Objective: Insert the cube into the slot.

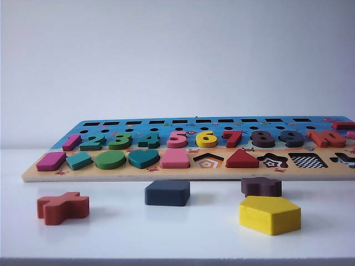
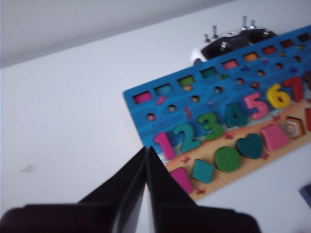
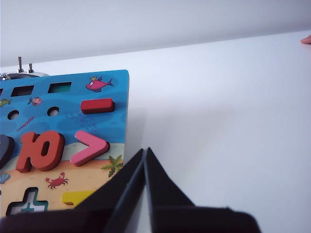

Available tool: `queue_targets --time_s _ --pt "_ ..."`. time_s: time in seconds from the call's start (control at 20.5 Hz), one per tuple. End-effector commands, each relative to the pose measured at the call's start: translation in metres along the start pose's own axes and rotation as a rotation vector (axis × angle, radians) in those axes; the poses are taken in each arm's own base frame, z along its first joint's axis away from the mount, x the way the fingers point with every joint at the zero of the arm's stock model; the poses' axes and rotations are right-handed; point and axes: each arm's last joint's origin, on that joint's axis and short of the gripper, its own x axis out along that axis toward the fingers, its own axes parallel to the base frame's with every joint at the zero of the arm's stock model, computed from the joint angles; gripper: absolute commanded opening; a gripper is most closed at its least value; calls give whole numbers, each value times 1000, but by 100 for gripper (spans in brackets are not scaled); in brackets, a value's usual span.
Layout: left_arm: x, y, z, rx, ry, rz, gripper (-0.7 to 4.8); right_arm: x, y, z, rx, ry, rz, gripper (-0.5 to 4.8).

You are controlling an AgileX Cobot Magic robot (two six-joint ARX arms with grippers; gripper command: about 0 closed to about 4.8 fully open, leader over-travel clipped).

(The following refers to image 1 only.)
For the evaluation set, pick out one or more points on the pink trapezoid block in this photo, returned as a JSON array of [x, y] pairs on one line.
[[176, 160]]

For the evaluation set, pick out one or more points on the teal number two piece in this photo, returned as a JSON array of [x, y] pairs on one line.
[[94, 146]]

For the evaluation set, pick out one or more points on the dark brown star block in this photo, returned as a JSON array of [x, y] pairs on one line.
[[260, 188]]

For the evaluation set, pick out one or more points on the dark blue square block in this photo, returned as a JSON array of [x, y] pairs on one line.
[[166, 194]]

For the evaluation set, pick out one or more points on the green circle block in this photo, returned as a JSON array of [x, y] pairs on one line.
[[110, 160]]

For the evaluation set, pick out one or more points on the wooden number shape puzzle board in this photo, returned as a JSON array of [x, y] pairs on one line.
[[111, 174]]

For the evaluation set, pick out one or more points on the pink number five piece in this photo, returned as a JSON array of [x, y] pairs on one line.
[[177, 144]]

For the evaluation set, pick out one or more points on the brown number eight piece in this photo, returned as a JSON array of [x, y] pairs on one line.
[[262, 144]]

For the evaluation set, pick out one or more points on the red number seven piece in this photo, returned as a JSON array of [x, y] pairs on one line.
[[233, 141]]

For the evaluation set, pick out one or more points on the orange cross block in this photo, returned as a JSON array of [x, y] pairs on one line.
[[63, 210]]

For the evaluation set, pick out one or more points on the red triangle block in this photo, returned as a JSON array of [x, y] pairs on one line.
[[242, 162]]

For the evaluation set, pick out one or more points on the red bar sign piece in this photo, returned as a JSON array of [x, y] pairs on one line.
[[345, 125]]

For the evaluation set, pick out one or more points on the yellow number six piece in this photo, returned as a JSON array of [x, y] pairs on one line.
[[206, 144]]

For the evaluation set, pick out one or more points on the teal number four piece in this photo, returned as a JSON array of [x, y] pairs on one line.
[[152, 141]]

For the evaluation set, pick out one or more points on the magenta number one piece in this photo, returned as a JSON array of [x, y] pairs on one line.
[[70, 142]]

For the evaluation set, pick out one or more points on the pink sign piece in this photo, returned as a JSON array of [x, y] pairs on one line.
[[351, 134]]

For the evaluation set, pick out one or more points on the green number three piece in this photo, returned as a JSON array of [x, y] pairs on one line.
[[119, 145]]

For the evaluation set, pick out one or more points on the yellow pentagon block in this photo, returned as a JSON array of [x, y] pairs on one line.
[[266, 216]]

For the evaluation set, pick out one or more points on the magenta rectangle block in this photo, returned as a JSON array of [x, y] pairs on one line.
[[50, 162]]

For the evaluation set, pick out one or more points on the orange number ten piece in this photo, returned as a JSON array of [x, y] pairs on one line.
[[319, 141]]

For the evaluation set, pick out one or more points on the teal square block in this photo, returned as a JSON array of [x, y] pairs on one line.
[[79, 162]]

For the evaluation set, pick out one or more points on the dark blue number nine piece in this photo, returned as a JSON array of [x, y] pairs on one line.
[[294, 143]]

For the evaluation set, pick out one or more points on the teal heart block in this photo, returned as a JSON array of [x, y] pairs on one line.
[[142, 159]]

